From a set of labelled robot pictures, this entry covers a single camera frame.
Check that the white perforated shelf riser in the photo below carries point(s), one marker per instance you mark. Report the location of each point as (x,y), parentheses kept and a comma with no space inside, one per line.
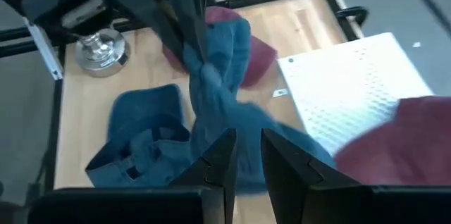
(352,76)

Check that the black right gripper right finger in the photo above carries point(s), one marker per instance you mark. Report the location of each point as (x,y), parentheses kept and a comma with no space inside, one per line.
(352,206)

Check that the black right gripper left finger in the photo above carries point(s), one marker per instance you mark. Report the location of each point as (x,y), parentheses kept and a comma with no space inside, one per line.
(141,206)

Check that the black rig frame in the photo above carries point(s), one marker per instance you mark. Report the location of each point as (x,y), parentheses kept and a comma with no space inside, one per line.
(53,132)

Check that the small white tag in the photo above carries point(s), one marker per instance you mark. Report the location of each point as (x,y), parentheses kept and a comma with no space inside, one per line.
(280,92)

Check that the silver round metal base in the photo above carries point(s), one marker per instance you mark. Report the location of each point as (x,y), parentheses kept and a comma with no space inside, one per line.
(105,58)

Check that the silver aluminium bar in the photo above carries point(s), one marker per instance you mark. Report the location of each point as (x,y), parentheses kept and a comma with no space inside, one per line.
(44,51)

